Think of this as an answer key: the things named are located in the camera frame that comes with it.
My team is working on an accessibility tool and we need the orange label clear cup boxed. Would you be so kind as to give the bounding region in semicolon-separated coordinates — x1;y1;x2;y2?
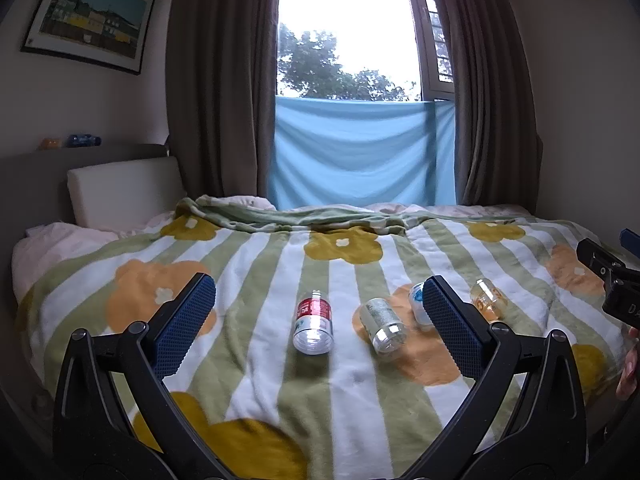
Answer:
470;278;508;322

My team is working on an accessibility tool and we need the framed wall picture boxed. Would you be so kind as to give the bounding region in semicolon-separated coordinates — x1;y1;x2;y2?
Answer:
20;0;157;77

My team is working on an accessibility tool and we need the brown curtain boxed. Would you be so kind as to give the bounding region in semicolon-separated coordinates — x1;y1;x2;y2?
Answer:
165;0;281;211
435;0;545;207

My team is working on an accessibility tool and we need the grey bed headboard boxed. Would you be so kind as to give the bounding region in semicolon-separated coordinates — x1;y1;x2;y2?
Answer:
0;142;173;243

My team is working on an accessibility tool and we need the floral striped blanket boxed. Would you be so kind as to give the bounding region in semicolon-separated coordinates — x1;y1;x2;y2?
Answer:
15;195;632;480

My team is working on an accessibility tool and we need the person's right hand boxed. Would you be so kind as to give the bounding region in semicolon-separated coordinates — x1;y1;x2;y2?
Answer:
616;327;640;402

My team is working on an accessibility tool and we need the light blue hanging cloth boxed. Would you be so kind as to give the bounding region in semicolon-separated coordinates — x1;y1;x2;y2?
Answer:
267;97;458;211

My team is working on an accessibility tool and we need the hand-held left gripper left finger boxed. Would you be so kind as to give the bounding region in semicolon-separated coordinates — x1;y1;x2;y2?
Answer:
52;273;236;480

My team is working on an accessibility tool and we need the red label clear cup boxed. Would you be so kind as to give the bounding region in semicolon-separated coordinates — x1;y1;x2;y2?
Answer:
292;290;335;356

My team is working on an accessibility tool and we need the white headboard cushion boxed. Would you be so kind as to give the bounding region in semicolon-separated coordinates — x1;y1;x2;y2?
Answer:
67;156;188;233

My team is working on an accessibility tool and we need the blue label clear cup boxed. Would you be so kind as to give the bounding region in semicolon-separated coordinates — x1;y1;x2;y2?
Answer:
408;282;435;332

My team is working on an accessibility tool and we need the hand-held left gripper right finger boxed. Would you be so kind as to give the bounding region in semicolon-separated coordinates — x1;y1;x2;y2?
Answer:
400;275;589;480

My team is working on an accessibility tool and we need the open window frame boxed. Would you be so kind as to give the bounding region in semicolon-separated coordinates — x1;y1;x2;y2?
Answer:
401;0;457;103

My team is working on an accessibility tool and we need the grey label clear cup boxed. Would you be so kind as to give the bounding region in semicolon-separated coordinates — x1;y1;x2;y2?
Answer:
359;297;412;362

